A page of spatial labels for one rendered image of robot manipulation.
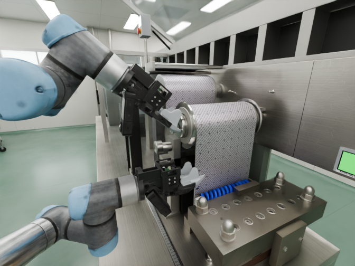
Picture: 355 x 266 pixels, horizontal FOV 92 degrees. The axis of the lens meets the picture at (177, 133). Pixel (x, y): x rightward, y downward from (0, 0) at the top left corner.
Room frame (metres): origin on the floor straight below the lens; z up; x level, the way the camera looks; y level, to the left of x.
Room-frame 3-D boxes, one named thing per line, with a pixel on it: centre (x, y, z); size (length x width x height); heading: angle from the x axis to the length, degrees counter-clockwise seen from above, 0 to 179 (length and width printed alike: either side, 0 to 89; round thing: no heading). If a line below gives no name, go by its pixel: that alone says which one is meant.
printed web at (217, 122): (0.69, -0.08, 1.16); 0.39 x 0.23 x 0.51; 25
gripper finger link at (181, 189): (0.42, -0.01, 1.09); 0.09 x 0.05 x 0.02; 114
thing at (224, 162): (0.52, -0.16, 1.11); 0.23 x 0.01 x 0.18; 115
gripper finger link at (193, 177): (0.45, -0.05, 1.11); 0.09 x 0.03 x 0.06; 114
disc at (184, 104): (0.52, -0.02, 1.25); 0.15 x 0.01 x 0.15; 25
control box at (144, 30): (1.03, 0.18, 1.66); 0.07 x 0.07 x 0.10; 24
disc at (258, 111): (0.63, -0.25, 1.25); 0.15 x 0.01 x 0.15; 25
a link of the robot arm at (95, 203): (0.35, 0.20, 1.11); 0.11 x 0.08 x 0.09; 115
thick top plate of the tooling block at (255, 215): (0.42, -0.25, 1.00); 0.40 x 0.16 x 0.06; 115
